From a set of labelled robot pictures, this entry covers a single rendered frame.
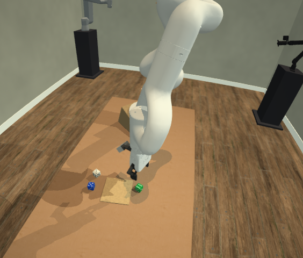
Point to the blue die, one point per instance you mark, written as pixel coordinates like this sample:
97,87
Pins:
91,186

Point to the green die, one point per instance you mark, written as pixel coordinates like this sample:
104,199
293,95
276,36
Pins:
139,187

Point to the tan flat mat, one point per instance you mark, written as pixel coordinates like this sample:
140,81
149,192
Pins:
117,191

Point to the white die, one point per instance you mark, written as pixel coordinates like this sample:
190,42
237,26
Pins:
96,173

